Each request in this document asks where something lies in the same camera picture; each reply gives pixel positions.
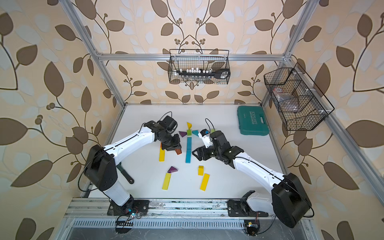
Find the plastic bag in basket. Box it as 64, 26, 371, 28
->
273, 87, 300, 113

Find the socket set rail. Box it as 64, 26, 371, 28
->
174, 69, 231, 80

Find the purple triangular prism block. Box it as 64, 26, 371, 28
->
167, 166, 178, 174
179, 131, 187, 138

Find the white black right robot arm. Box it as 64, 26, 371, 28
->
192, 129, 312, 228

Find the yellow rectangular block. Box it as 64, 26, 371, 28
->
159, 148, 165, 162
200, 174, 210, 191

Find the green plastic tool case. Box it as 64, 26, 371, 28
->
237, 106, 270, 136

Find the dark green pipe wrench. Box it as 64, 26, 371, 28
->
117, 163, 135, 185

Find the black wire basket back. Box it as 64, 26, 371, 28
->
168, 49, 231, 85

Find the teal rectangular block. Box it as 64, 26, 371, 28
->
186, 149, 192, 164
187, 136, 192, 151

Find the aluminium front rail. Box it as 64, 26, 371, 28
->
64, 198, 275, 220

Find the black wire basket right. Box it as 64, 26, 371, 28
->
264, 63, 335, 131

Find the aluminium frame post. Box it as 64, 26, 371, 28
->
260, 0, 320, 107

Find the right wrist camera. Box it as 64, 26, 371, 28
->
198, 129, 213, 148

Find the black wire basket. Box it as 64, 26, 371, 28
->
264, 63, 335, 131
168, 49, 231, 85

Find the yellow-green rectangular block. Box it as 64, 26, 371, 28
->
162, 173, 172, 191

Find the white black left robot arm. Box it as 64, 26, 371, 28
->
84, 116, 182, 207

